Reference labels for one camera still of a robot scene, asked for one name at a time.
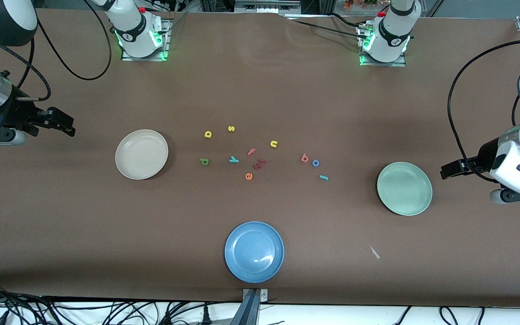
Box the light green plate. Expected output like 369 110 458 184
376 162 433 217

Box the beige brown plate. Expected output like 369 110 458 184
115 129 169 181

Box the brown paper table cover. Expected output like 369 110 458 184
0 8 520 308

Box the orange decoration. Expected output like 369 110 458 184
344 0 378 10

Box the blue plate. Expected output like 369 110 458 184
224 221 285 284

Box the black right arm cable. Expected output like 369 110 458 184
0 0 112 101

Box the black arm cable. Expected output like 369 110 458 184
0 0 112 101
448 39 520 182

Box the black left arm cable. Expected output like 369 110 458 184
448 39 520 182

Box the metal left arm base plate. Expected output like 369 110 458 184
358 25 407 68

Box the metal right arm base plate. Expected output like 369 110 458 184
121 19 171 62

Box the black base supply cable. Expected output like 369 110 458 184
287 13 369 41

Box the grey metal frame equipment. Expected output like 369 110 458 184
234 0 301 14

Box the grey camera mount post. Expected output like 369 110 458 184
231 288 269 325

